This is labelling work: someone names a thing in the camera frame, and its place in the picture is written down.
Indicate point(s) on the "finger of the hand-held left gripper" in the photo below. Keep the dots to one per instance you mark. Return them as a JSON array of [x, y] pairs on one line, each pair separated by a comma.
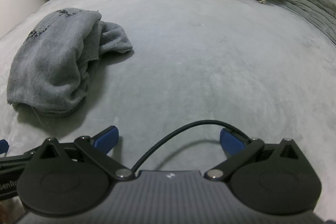
[[15, 158]]

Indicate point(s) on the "grey knit sweater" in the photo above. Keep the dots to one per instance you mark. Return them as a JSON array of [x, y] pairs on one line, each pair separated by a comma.
[[52, 56]]

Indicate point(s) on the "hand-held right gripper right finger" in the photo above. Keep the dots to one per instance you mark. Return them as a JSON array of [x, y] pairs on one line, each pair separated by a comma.
[[232, 146]]

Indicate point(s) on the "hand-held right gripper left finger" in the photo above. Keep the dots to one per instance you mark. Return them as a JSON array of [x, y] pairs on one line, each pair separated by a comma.
[[106, 138]]

